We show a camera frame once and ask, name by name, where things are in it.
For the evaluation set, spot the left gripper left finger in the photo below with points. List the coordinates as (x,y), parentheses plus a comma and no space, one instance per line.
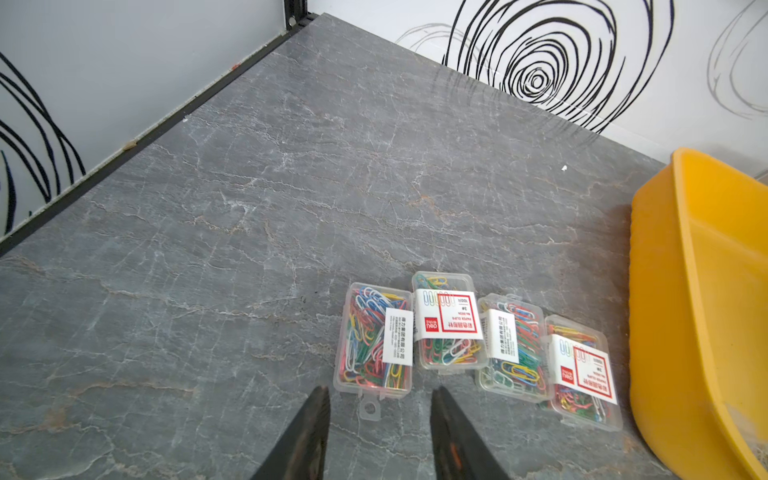
(300,452)

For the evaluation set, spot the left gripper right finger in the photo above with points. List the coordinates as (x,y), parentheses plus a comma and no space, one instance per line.
(458,450)

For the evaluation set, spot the paper clip box table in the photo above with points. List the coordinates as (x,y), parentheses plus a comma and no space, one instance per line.
(581,385)

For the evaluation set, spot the yellow plastic tray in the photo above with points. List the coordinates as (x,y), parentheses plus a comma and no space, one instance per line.
(698,318)

